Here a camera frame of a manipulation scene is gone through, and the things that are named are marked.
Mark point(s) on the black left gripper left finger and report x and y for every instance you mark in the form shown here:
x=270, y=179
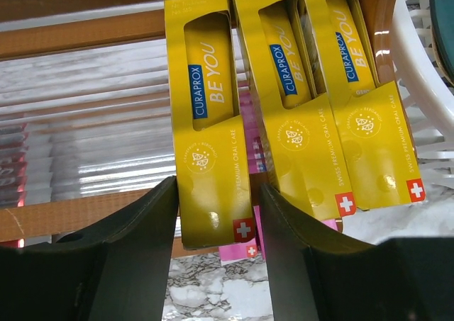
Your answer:
x=115, y=269

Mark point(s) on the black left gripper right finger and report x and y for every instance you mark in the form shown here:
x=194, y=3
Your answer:
x=317, y=273

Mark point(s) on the yellow toothpaste box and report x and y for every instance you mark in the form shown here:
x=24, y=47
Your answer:
x=371, y=121
x=303, y=153
x=208, y=133

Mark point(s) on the large pink toothpaste box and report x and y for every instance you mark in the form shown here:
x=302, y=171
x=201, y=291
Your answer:
x=237, y=252

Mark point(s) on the orange wooden three-tier shelf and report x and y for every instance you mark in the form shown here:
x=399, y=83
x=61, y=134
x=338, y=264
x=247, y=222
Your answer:
x=95, y=97

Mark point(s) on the white plastic basket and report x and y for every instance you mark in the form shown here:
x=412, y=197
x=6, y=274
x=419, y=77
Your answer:
x=427, y=94

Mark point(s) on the teal square plate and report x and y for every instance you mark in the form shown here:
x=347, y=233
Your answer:
x=441, y=12

